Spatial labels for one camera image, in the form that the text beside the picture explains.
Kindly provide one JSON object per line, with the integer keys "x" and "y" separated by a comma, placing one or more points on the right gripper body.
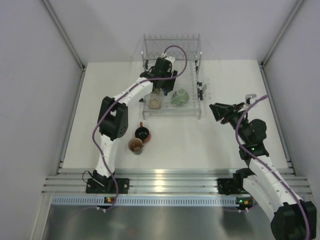
{"x": 236, "y": 115}

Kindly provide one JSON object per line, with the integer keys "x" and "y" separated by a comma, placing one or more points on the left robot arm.
{"x": 113, "y": 117}

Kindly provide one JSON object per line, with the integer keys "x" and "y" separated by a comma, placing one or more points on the left aluminium frame post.
{"x": 63, "y": 33}

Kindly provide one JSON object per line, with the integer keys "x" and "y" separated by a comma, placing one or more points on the right aluminium frame post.
{"x": 289, "y": 20}

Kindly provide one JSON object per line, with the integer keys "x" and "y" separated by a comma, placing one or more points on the slotted cable duct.
{"x": 153, "y": 201}

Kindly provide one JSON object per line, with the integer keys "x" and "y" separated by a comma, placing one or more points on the beige speckled cup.
{"x": 154, "y": 103}

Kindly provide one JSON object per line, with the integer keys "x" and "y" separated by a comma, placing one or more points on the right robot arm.
{"x": 291, "y": 218}

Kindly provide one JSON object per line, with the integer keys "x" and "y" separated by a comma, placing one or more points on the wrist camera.
{"x": 171, "y": 59}
{"x": 250, "y": 99}

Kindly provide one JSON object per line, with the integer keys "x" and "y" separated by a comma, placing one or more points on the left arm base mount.
{"x": 95, "y": 187}

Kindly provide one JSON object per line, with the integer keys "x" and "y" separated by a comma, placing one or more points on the aluminium frame post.
{"x": 63, "y": 33}
{"x": 289, "y": 20}

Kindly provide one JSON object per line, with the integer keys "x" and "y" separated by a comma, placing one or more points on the brown mug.
{"x": 135, "y": 145}

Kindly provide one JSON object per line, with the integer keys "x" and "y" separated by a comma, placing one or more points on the black and red mug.
{"x": 142, "y": 133}

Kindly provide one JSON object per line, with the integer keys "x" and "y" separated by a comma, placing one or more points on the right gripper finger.
{"x": 219, "y": 112}
{"x": 226, "y": 107}

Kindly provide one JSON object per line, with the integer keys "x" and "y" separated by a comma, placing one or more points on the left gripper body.
{"x": 168, "y": 80}

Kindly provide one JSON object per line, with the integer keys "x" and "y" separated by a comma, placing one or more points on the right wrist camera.
{"x": 250, "y": 99}

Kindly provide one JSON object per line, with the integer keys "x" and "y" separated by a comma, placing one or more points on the metal wire dish rack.
{"x": 153, "y": 47}

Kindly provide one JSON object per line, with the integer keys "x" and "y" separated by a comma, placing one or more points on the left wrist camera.
{"x": 171, "y": 59}

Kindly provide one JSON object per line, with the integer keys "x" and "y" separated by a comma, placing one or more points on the aluminium rail base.
{"x": 197, "y": 182}

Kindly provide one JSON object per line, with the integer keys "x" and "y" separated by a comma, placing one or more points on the olive grey mug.
{"x": 157, "y": 91}

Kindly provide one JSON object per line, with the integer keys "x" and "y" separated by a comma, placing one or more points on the teal green cup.
{"x": 180, "y": 97}

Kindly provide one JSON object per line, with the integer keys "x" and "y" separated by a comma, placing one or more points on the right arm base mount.
{"x": 228, "y": 186}

